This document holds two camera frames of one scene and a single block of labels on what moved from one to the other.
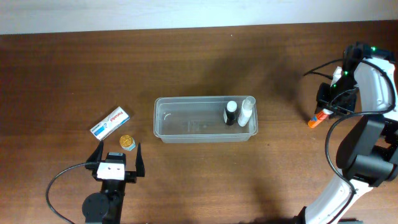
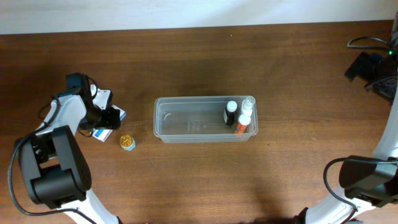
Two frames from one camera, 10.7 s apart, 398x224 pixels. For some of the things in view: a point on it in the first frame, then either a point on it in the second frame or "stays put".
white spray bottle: [247, 104] stays put
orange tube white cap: [321, 116] -> [244, 120]
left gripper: [130, 177] -> [109, 118]
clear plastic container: [199, 119] stays put
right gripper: [337, 104] -> [359, 66]
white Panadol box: [110, 123] stays put
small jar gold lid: [127, 142] stays put
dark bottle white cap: [229, 114] stays put
